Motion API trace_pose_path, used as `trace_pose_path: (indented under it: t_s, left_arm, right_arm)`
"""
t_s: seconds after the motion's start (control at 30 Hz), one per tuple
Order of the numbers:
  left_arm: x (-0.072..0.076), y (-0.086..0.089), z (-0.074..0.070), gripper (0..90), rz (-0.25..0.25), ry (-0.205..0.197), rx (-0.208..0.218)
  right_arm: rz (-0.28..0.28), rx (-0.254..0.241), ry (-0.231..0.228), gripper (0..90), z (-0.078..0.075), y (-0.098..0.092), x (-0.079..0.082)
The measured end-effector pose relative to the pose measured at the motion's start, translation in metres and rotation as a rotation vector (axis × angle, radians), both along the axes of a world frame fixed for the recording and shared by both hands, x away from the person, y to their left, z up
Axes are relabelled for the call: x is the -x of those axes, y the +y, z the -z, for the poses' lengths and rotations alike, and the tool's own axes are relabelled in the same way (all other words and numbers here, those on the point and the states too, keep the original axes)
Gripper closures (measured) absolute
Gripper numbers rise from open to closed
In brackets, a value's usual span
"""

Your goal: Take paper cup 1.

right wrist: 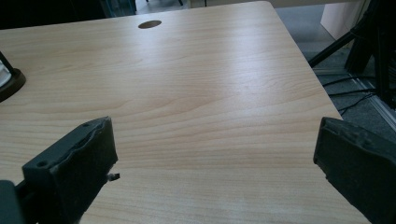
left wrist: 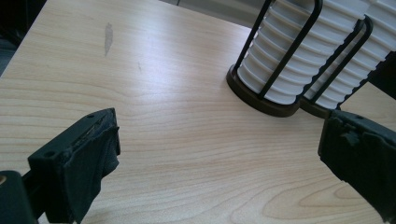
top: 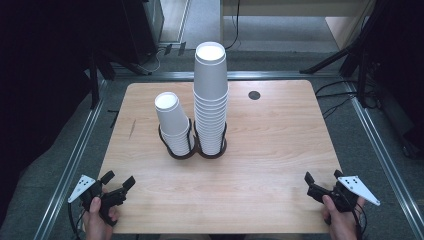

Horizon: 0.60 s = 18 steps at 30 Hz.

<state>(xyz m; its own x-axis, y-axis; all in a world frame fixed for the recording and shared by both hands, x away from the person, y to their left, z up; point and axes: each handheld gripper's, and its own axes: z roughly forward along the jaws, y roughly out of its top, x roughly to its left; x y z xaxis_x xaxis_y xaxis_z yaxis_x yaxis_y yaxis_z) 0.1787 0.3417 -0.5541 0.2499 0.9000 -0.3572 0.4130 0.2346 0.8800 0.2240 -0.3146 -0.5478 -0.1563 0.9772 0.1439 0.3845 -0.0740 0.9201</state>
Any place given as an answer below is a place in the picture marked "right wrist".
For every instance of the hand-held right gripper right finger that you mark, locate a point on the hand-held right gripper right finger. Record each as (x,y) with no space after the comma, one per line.
(358,165)

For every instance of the black tripod stand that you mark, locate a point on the black tripod stand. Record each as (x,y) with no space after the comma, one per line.
(367,40)

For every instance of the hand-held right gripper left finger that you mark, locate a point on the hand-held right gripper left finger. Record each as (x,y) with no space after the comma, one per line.
(71,168)

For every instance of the light wooden furniture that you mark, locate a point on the light wooden furniture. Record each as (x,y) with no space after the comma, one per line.
(339,18)

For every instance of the dark cabinet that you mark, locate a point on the dark cabinet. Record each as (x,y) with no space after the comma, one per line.
(120,6)

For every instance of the black curtain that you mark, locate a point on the black curtain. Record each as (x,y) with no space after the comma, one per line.
(46,12)

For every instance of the metal floor rail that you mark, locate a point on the metal floor rail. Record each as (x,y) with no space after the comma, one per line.
(381,107)

